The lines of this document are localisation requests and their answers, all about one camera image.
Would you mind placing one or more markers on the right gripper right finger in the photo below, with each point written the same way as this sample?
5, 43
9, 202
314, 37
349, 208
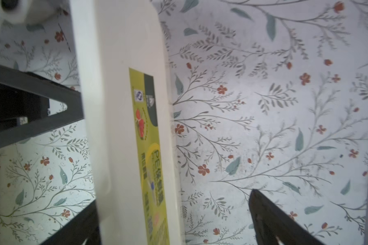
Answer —
272, 225

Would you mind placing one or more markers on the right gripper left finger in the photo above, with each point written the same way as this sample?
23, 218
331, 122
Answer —
83, 229

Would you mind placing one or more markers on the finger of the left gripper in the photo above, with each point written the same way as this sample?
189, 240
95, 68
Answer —
31, 105

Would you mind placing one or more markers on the wrap roll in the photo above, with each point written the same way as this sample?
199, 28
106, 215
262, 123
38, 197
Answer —
27, 11

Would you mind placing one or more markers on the cream dispenser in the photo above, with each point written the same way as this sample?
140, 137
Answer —
123, 70

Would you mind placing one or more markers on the floral table mat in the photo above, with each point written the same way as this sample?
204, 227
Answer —
270, 95

